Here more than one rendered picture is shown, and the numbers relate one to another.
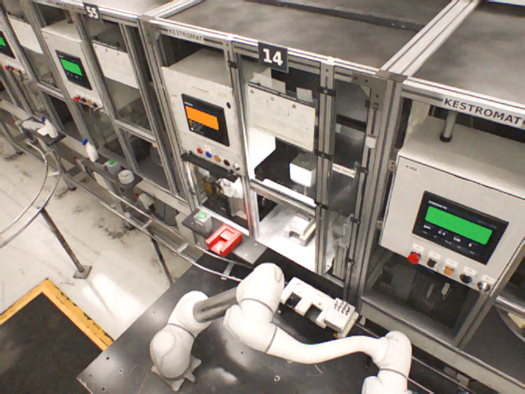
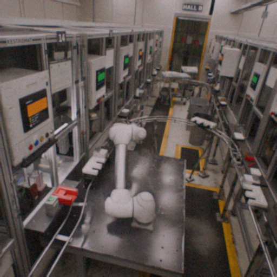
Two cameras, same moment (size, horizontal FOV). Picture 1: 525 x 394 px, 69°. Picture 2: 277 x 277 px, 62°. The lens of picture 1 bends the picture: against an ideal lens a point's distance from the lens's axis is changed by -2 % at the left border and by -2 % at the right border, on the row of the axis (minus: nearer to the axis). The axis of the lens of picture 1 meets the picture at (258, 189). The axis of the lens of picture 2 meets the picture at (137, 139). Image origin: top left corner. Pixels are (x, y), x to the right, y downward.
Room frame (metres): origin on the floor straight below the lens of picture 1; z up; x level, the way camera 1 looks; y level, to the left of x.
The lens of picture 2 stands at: (1.67, 1.61, 2.14)
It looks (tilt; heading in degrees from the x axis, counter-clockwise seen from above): 27 degrees down; 238
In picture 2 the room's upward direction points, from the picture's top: 5 degrees clockwise
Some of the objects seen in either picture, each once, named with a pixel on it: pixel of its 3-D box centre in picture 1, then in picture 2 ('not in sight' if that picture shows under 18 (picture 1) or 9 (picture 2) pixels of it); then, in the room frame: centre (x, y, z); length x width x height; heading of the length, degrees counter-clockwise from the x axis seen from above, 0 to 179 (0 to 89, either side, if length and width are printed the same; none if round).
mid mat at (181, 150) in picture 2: not in sight; (189, 158); (-1.13, -0.93, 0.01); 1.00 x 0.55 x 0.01; 48
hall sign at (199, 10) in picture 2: not in sight; (192, 7); (-4.82, -5.72, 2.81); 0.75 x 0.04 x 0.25; 138
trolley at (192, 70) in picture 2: not in sight; (188, 80); (-4.12, -4.54, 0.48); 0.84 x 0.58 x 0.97; 56
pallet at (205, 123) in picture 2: not in sight; (203, 124); (-0.95, -0.66, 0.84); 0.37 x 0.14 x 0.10; 106
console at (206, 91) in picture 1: (219, 112); (15, 112); (1.62, 0.14, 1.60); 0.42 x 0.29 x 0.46; 48
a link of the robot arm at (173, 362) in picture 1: (169, 349); (144, 205); (0.83, 0.49, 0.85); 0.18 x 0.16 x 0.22; 156
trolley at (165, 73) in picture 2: not in sight; (174, 87); (-2.97, -3.85, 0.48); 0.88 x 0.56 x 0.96; 156
